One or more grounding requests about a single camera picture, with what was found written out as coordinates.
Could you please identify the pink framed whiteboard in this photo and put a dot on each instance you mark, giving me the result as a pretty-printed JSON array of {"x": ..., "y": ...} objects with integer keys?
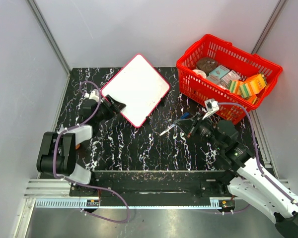
[{"x": 140, "y": 87}]

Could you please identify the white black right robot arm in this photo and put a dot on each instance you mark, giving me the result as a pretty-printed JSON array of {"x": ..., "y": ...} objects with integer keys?
[{"x": 244, "y": 176}]

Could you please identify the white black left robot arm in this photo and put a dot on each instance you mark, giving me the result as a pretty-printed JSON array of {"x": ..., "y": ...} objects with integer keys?
[{"x": 57, "y": 154}]

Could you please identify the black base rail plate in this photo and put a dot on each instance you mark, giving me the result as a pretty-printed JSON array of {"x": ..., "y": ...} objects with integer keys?
[{"x": 192, "y": 184}]

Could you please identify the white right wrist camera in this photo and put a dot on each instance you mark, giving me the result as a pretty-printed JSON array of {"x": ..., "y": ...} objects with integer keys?
[{"x": 211, "y": 107}]

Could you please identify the brown round item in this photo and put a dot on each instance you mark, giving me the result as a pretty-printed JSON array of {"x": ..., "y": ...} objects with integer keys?
[{"x": 206, "y": 64}]

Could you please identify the white tape roll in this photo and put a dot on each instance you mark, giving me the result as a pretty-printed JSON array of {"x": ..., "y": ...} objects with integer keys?
[{"x": 200, "y": 73}]

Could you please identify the yellow green sponge pack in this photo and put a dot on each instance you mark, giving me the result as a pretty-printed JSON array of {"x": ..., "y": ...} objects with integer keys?
[{"x": 234, "y": 87}]

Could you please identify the white blue whiteboard marker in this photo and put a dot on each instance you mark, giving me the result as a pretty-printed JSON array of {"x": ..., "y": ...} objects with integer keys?
[{"x": 184, "y": 116}]

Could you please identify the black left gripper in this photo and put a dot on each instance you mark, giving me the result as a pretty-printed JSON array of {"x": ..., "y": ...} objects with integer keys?
[{"x": 115, "y": 107}]

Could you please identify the teal small box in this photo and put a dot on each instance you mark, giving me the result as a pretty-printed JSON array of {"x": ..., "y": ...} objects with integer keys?
[{"x": 220, "y": 71}]

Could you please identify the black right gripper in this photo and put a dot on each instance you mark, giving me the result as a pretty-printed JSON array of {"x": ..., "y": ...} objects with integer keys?
[{"x": 186, "y": 125}]

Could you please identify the red plastic shopping basket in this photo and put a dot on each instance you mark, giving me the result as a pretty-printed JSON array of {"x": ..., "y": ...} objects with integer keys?
[{"x": 225, "y": 53}]

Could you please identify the pink white small box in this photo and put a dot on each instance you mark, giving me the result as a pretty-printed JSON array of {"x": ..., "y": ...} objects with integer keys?
[{"x": 231, "y": 76}]

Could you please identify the orange sponge pack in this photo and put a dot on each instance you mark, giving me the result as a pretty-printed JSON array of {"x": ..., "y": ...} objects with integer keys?
[{"x": 253, "y": 85}]

